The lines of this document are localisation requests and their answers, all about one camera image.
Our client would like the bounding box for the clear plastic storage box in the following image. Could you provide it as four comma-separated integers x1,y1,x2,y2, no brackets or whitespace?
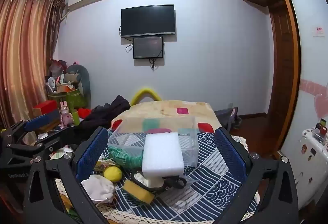
107,117,199,167

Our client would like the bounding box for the white drawstring cloth bag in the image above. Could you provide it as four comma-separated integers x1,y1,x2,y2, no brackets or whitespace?
82,175,115,204

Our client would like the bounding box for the green knitted glove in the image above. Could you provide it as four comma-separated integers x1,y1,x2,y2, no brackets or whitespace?
108,146,143,169

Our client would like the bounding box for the yellow green sponge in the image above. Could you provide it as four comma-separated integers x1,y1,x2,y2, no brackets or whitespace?
123,180,155,205

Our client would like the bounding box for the white foam block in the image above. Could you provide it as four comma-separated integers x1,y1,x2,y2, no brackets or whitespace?
142,132,184,178

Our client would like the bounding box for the yellow soft ball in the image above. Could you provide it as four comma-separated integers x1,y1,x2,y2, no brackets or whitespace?
103,166,123,183

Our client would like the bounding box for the red box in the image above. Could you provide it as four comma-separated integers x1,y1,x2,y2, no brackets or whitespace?
32,100,58,117

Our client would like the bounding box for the pink rabbit plush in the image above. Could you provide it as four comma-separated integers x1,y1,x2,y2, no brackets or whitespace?
60,101,73,129

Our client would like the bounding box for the green storage box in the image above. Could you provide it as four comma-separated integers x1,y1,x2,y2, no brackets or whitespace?
47,89,88,110

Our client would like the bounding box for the black clothing pile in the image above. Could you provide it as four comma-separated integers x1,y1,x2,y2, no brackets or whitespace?
63,95,130,147

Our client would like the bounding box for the grey green plush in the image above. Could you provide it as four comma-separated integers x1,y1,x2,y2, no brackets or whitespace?
66,64,91,108

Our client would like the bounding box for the white cabinet with stickers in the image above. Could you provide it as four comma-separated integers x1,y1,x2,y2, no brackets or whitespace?
287,119,327,208

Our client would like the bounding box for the blue white patterned tablecloth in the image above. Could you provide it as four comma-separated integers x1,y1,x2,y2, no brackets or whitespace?
96,132,241,223

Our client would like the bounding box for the yellow curved cushion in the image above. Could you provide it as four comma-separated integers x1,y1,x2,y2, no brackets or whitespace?
130,88,162,106

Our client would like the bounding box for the beige patchwork blanket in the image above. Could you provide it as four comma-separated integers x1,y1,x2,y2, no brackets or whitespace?
111,100,222,132

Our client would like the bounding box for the black and cream pouch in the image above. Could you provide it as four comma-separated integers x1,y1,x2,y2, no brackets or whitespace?
130,169,187,192

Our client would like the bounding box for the dark backpack on floor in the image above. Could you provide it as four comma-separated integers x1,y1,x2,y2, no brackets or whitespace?
215,107,242,131

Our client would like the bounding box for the orange striped curtain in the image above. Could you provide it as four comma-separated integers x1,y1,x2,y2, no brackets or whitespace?
1,0,65,128

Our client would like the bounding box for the frosted wardrobe sliding door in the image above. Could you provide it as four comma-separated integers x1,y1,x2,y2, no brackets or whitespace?
282,0,327,155

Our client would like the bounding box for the small wall monitor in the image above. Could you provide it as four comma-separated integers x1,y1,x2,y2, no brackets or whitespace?
133,37,164,59

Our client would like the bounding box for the black wall television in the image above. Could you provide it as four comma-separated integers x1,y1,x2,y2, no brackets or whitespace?
121,4,176,38

